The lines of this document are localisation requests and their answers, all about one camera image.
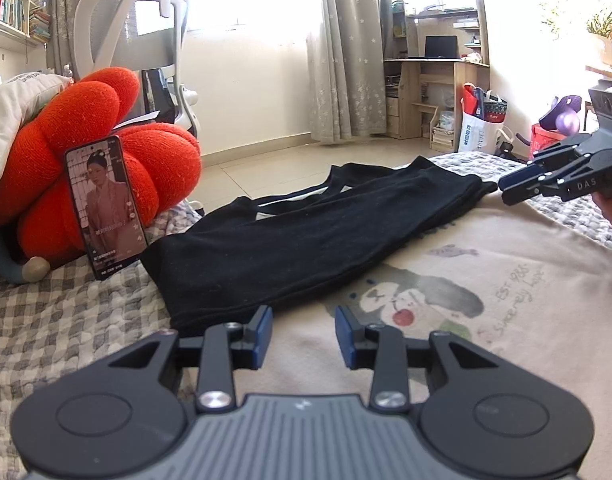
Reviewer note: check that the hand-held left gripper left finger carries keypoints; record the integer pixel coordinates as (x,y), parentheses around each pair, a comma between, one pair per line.
(262,332)

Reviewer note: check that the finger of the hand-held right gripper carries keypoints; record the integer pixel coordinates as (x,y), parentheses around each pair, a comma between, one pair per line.
(526,185)
(561,149)

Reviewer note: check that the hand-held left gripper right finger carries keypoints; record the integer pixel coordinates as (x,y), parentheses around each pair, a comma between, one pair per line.
(345,335)

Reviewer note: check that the cream bear print sweatshirt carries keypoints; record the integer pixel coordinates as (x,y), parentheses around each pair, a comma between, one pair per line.
(536,260)

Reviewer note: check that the purple toy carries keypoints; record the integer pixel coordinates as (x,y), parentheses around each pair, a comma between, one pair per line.
(566,120)

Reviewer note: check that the grey white patterned quilt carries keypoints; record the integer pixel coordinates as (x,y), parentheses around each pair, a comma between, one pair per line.
(576,220)

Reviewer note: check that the white red shopping bag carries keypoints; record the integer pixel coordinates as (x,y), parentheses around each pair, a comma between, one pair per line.
(478,130)

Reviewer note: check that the green potted plant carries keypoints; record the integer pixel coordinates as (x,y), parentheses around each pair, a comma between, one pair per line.
(603,25)

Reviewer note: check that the wooden shelf desk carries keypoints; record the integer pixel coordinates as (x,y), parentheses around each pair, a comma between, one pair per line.
(411,85)

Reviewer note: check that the black smartphone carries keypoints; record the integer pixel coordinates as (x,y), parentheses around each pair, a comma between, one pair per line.
(106,210)

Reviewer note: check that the grey checked pillow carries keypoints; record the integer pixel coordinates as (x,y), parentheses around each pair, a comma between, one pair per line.
(61,310)

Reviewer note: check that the orange pumpkin cushion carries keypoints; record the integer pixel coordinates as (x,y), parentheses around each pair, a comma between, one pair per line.
(151,160)

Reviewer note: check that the grey starred curtain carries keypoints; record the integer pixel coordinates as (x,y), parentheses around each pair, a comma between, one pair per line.
(61,10)
(351,60)

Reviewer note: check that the white printed pillow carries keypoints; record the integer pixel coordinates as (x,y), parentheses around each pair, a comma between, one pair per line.
(11,110)

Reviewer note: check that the white mesh office chair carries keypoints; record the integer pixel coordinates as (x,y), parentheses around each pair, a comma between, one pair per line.
(101,15)

